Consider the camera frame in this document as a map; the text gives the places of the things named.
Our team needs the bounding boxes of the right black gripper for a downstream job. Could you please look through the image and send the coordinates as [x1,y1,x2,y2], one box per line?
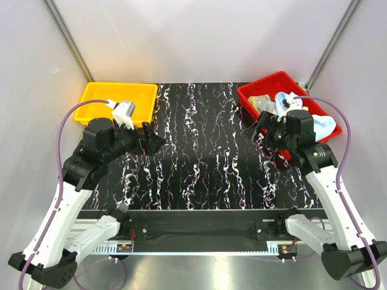
[243,110,296,152]

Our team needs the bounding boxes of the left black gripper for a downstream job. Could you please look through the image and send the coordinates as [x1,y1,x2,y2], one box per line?
[102,118,166,163]

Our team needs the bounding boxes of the light blue towel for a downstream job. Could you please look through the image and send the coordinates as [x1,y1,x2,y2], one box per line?
[275,92,336,141]

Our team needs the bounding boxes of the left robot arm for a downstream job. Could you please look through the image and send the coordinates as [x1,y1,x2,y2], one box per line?
[8,118,166,289]

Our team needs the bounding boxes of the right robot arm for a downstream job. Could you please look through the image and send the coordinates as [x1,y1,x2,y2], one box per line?
[245,109,386,280]

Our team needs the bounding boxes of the grey towel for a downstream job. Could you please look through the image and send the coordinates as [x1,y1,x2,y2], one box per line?
[248,94,275,114]

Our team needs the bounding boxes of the yellow plastic bin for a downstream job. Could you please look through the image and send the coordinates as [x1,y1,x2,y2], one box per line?
[73,81,158,128]

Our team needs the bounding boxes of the red plastic bin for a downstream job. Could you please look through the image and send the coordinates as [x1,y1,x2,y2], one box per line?
[237,71,342,160]

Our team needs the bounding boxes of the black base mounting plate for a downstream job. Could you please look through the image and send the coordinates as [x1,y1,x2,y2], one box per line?
[109,208,300,247]

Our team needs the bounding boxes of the left small electronics board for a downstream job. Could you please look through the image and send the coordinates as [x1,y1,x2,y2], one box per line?
[116,243,133,253]

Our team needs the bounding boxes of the small electronics board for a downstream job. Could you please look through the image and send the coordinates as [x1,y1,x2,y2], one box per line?
[116,243,133,253]
[279,243,298,256]

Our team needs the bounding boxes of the right small electronics board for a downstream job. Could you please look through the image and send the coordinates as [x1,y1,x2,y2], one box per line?
[279,243,298,256]

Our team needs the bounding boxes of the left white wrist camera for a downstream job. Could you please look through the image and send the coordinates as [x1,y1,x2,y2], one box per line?
[107,99,136,130]

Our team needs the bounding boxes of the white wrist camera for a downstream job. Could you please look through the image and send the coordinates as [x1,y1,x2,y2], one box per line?
[107,99,136,130]
[282,97,303,115]

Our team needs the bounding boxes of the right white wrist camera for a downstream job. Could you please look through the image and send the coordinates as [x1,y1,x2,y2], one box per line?
[282,97,303,115]

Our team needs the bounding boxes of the aluminium frame rail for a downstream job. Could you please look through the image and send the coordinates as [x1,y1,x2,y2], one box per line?
[80,230,291,259]

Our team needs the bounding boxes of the left corner aluminium post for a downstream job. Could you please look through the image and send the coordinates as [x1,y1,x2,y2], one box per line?
[42,0,95,82]

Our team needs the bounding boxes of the corner aluminium post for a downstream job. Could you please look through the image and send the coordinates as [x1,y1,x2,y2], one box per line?
[305,0,363,93]
[42,0,95,82]

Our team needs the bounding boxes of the right corner aluminium post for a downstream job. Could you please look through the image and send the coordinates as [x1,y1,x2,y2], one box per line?
[305,0,363,93]

